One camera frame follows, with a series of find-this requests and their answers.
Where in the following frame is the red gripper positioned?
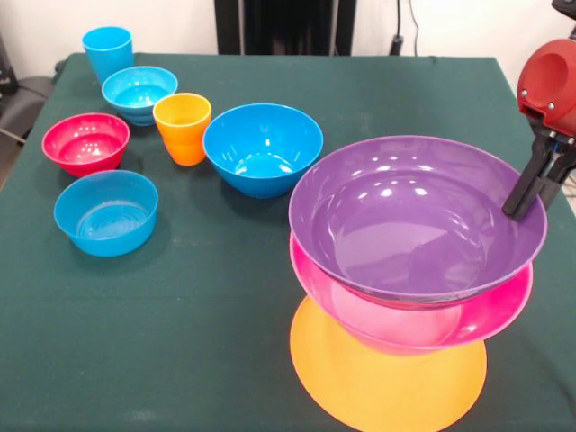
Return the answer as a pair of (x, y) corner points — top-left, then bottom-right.
(501, 38), (576, 222)

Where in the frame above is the large pink bowl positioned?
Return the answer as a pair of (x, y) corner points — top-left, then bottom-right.
(289, 231), (535, 356)

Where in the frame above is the purple bowl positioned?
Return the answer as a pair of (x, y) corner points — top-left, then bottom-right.
(288, 135), (549, 311)

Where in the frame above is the large orange bowl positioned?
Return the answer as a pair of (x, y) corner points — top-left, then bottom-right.
(290, 294), (489, 432)

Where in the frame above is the orange cup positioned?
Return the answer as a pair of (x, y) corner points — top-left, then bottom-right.
(152, 92), (212, 167)

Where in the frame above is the dark green tablecloth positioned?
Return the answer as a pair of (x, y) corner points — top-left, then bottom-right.
(0, 52), (576, 432)

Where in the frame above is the small ribbed cyan bowl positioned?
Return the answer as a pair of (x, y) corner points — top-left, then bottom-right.
(101, 65), (179, 127)

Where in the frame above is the translucent blue bowl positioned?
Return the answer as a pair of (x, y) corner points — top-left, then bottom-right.
(53, 169), (159, 258)

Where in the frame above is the blue cup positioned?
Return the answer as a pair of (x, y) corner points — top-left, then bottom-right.
(81, 25), (135, 86)

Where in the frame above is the small crimson bowl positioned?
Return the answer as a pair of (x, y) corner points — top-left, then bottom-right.
(40, 112), (131, 178)

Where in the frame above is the black hanging cable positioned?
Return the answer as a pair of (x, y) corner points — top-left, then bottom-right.
(389, 0), (422, 58)

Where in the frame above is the grey pedestal leg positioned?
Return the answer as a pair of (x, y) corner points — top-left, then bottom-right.
(0, 33), (59, 136)

